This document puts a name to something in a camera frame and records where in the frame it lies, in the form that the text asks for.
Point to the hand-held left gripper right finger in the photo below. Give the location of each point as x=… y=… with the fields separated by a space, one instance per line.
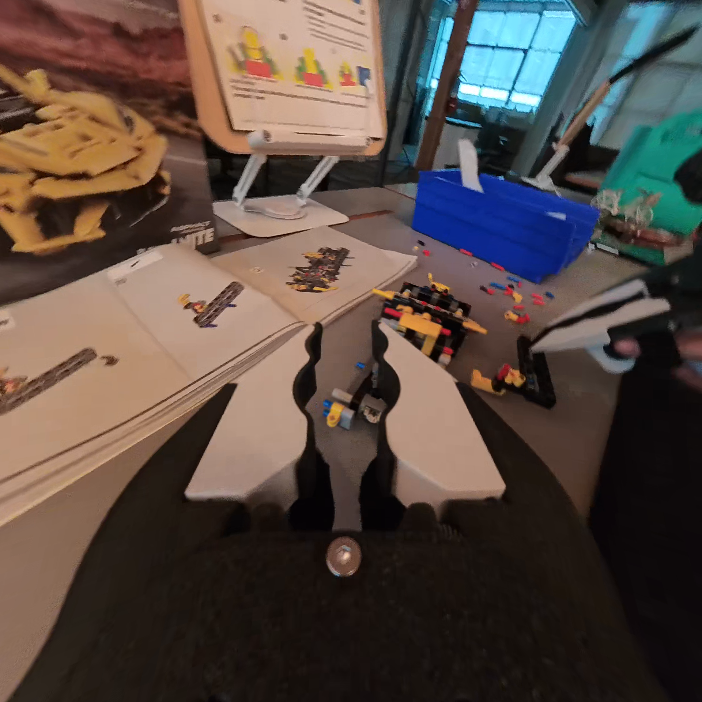
x=439 y=433

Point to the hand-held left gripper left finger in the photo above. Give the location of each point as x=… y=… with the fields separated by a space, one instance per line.
x=252 y=439

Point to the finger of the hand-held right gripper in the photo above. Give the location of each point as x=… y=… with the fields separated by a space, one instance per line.
x=592 y=332
x=614 y=299

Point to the black lego beam assembly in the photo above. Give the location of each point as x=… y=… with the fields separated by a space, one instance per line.
x=537 y=378

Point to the small grey yellow lego assembly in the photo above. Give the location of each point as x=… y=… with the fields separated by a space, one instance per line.
x=351 y=408

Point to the scattered lego pins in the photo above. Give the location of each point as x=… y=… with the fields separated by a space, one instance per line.
x=515 y=296

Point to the partly built lego car chassis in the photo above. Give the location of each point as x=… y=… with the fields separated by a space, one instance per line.
x=428 y=323

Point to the lego set box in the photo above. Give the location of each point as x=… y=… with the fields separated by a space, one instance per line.
x=82 y=137

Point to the person's right hand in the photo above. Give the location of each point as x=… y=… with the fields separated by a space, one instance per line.
x=692 y=356

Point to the dark red box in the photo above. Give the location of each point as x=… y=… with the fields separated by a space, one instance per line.
x=641 y=233

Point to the teal bag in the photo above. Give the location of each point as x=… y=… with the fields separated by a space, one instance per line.
x=647 y=159

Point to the blue plastic bin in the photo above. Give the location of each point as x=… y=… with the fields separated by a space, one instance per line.
x=493 y=219

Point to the open instruction booklet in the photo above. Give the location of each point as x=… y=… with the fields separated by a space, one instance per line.
x=137 y=340

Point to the white paper bag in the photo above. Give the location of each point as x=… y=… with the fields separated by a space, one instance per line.
x=470 y=164

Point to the wooden instruction sign board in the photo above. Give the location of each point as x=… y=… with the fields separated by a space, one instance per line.
x=296 y=66

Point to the wooden post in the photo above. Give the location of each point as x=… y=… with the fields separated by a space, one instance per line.
x=447 y=82

